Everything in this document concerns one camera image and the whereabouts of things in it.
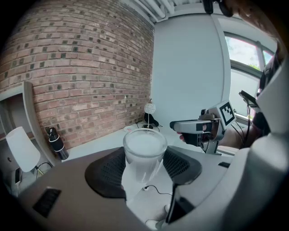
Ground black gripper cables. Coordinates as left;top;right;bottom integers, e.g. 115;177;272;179
231;105;252;149

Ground person's right forearm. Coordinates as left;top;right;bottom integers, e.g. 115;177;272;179
218;126;257;150

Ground black table lamp cable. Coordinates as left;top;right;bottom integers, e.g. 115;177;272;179
135;120;163;133

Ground person's black shirt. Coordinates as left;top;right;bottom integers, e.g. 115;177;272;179
252;45;286;137

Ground black water bottle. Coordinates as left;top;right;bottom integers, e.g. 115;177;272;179
45;126;70;161

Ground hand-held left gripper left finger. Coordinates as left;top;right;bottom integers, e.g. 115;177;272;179
18;146;145;231

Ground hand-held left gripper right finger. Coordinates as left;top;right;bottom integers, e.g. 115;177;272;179
162;145;235;224

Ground black recording device with screen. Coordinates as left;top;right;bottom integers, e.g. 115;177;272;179
238;89;258;108

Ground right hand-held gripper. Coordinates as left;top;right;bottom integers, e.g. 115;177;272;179
169;100;237;156

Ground black head camera mount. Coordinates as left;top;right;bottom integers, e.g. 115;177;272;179
202;0;233;18

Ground thin black charging cable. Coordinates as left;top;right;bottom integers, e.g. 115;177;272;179
144;185;173;197

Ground patterned globe table lamp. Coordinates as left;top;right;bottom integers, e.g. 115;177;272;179
144;98;157;130

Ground grey wooden shelf unit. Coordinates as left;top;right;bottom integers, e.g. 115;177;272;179
0;81;57;167

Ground black pouch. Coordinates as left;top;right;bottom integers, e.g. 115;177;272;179
144;112;160;127

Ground grey framed window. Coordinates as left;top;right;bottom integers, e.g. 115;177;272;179
223;31;280;120

